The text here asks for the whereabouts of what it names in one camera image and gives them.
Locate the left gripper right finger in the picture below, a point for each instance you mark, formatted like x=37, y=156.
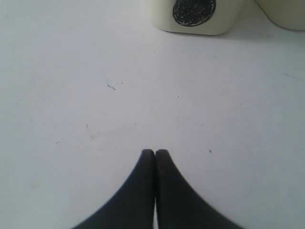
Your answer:
x=178, y=206

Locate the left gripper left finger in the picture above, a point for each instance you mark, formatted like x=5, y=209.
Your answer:
x=132, y=206

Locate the cream bin with circle mark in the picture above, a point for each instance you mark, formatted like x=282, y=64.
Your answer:
x=203, y=17

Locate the cream bin with triangle mark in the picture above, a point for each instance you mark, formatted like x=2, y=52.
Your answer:
x=288, y=14

